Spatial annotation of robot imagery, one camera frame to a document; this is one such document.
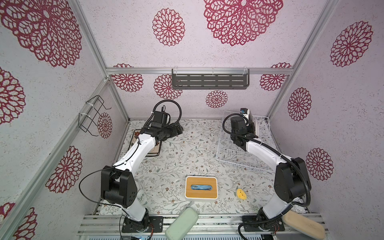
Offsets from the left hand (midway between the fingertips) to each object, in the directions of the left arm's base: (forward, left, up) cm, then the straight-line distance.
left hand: (177, 133), depth 86 cm
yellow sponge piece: (-29, -35, -18) cm, 49 cm away
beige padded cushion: (-44, -61, -17) cm, 77 cm away
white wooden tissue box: (-25, -13, -18) cm, 34 cm away
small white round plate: (+10, -51, -6) cm, 53 cm away
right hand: (+4, -43, +5) cm, 43 cm away
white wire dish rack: (-2, -35, -19) cm, 40 cm away
